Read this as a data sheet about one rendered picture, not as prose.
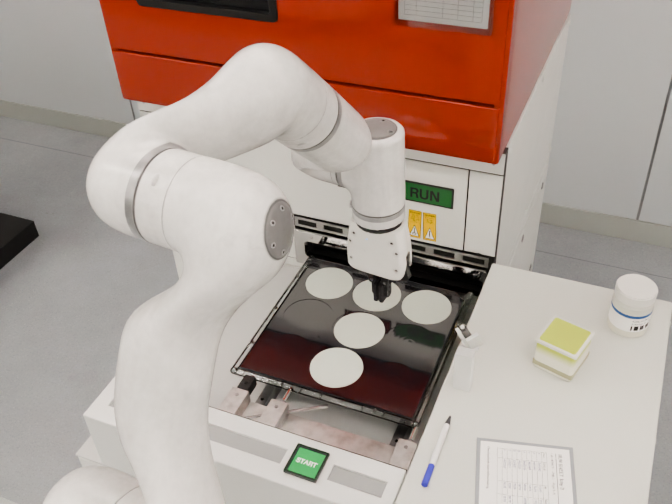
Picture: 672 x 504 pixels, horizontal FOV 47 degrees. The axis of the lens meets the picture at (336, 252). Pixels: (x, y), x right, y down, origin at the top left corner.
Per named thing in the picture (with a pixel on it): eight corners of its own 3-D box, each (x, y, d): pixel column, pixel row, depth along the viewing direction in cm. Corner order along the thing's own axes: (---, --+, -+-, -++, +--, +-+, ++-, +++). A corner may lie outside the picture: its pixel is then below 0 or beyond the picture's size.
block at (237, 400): (234, 396, 142) (232, 385, 140) (250, 401, 141) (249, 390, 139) (213, 428, 137) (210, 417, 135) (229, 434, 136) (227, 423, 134)
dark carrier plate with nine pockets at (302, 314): (314, 260, 170) (314, 258, 169) (465, 296, 158) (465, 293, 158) (240, 368, 146) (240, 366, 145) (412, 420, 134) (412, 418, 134)
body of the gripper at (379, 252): (339, 217, 121) (343, 270, 128) (397, 234, 116) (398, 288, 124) (361, 192, 126) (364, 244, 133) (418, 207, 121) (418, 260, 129)
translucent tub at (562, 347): (549, 341, 138) (554, 313, 134) (589, 359, 134) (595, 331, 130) (530, 366, 133) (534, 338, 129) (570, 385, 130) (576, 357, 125)
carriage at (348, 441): (233, 405, 144) (231, 395, 143) (417, 463, 132) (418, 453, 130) (211, 437, 139) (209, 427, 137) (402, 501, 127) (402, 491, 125)
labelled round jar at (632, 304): (609, 308, 144) (618, 269, 138) (649, 317, 141) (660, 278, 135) (604, 333, 139) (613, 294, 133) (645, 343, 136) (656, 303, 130)
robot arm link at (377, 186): (337, 208, 119) (390, 223, 115) (331, 134, 111) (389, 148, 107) (362, 179, 124) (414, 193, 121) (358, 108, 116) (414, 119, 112)
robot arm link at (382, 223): (339, 209, 119) (340, 224, 121) (391, 223, 115) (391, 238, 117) (364, 180, 124) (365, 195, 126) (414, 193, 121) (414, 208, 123)
